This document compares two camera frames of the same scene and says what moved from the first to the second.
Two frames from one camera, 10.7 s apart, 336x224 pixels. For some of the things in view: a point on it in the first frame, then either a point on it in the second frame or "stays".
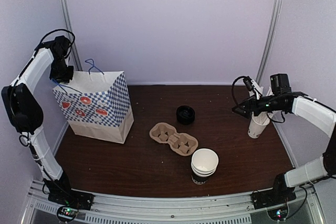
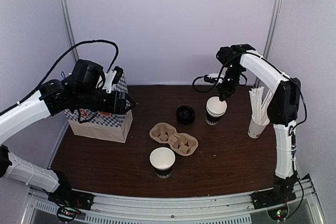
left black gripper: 66,78 → 118,108
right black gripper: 247,104 → 228,91
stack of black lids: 185,115 stays
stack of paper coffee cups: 204,163 → 215,108
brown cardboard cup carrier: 181,144 stays
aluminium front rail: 235,209 stays
